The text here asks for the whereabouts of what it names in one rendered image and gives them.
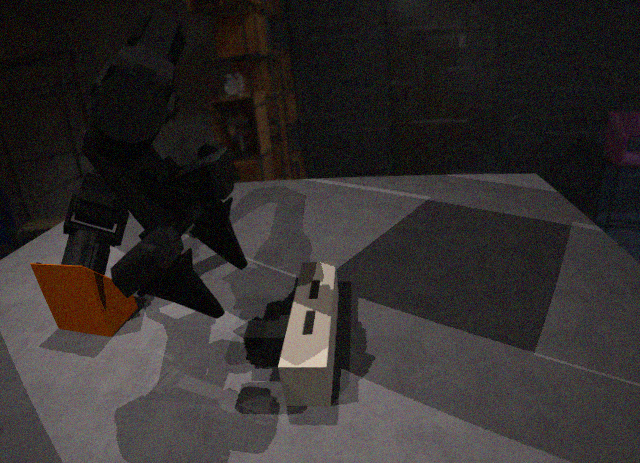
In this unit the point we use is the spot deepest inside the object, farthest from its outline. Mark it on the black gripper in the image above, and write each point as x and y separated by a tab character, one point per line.
155	266

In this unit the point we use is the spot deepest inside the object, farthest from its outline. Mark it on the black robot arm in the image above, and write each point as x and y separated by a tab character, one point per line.
132	98

